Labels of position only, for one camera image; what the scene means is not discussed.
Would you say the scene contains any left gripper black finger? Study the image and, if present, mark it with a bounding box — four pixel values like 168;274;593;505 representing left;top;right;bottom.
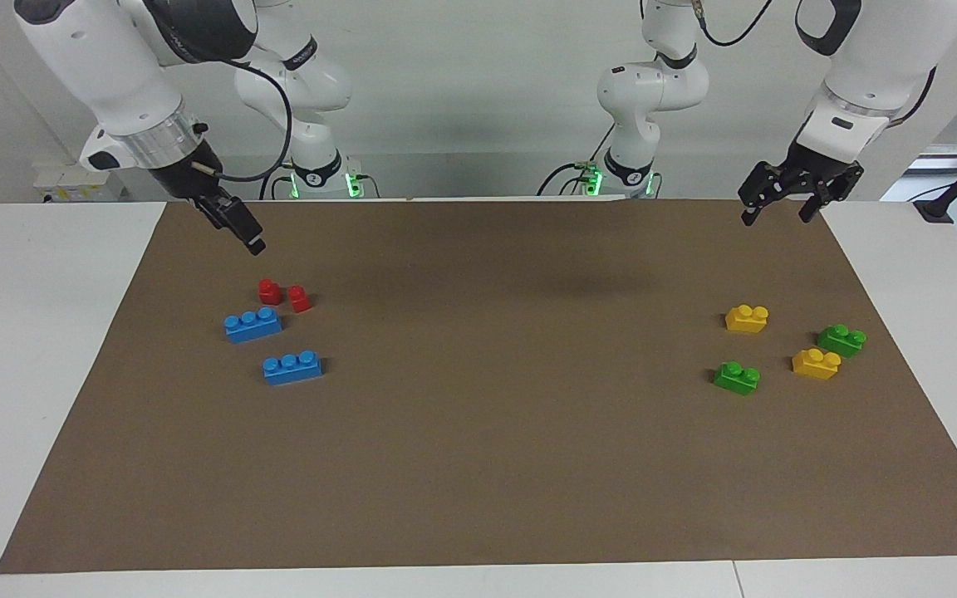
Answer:
798;169;866;224
738;163;787;227

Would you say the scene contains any blue three-stud toy brick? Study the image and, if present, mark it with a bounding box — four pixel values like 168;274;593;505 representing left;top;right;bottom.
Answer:
263;350;324;387
223;306;284;345

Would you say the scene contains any green two-stud toy brick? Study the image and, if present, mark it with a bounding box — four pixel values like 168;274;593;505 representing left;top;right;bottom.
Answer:
816;323;868;360
712;360;762;397

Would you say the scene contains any white and yellow box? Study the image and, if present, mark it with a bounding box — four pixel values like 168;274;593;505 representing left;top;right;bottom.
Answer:
32;160;127;204

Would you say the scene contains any yellow two-stud toy brick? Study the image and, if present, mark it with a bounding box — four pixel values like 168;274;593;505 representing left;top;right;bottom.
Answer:
724;304;771;335
791;348;843;382

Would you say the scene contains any brown table mat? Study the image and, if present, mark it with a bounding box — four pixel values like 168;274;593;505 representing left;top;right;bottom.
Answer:
0;198;957;576

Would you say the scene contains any black base cable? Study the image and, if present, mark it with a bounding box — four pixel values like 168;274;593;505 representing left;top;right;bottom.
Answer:
536;161;589;199
258;169;293;202

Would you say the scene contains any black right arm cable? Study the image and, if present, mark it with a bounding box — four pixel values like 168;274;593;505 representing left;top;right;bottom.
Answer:
196;56;293;184

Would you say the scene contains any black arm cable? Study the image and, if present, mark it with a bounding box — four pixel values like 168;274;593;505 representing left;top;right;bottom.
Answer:
694;0;938;127
196;56;293;184

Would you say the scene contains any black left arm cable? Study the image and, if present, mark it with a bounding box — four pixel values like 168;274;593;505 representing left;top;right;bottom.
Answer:
694;0;938;127

